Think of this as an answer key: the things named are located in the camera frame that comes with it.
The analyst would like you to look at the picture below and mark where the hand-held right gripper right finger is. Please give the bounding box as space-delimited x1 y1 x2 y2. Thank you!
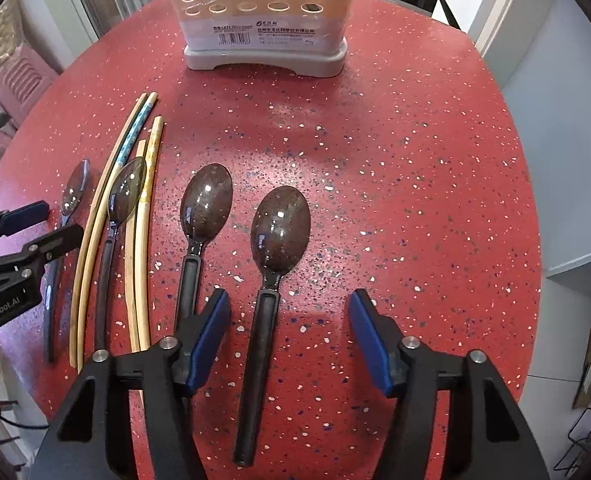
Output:
348 288 551 480

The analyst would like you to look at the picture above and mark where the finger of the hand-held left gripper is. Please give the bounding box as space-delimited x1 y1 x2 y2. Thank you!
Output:
0 200 50 261
0 223 85 306

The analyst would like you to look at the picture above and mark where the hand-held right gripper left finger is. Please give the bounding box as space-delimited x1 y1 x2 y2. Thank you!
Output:
32 287 232 480

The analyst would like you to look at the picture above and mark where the dark translucent spoon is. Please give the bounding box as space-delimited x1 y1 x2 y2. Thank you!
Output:
232 186 312 467
42 158 91 363
94 156 148 353
174 162 234 333

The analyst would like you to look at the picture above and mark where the beige utensil holder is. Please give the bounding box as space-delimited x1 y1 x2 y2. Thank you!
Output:
160 0 361 77

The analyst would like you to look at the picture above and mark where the stack of pink stools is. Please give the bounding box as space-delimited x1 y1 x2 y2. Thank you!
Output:
0 44 59 127

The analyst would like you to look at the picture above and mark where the clear bag of snacks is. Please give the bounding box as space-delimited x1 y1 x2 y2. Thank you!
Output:
0 0 27 63

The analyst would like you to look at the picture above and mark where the black hanging cloth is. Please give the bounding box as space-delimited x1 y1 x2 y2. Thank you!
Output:
437 0 460 26

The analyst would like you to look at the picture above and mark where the black wire rack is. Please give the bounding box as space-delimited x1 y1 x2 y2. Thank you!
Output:
564 406 591 477

